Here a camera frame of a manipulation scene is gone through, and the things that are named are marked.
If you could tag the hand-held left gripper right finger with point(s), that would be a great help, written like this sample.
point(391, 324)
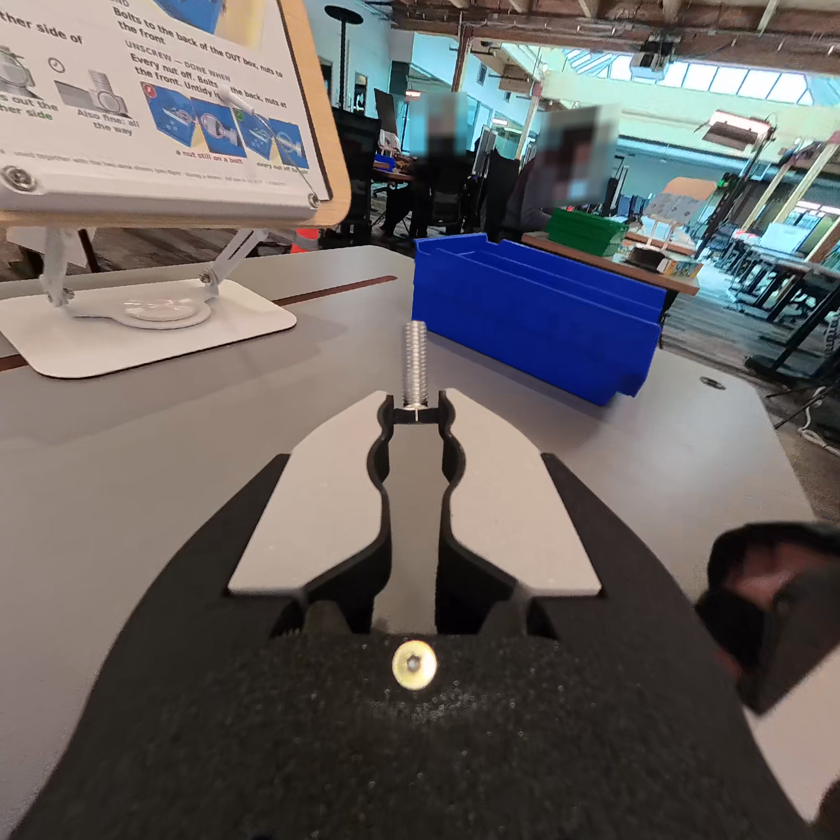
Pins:
point(519, 525)

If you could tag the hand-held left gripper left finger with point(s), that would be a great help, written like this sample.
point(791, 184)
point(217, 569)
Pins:
point(315, 525)

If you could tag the steel hex bolt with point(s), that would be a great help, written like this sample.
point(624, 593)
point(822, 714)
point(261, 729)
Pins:
point(415, 368)

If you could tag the blue plastic bin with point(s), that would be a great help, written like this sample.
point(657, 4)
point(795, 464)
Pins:
point(525, 322)

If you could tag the black table grommet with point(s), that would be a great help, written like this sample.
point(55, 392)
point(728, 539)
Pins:
point(713, 382)

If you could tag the orange traffic cone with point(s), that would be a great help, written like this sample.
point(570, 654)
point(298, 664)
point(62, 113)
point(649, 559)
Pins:
point(309, 238)

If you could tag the green crate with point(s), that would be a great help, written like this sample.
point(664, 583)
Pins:
point(584, 232)

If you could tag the black mesh office chair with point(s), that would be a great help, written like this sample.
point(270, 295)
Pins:
point(355, 158)

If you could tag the instruction board on white stand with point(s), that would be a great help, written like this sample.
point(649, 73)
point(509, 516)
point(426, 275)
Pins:
point(158, 79)

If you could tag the black floor lamp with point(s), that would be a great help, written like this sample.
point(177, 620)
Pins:
point(344, 13)

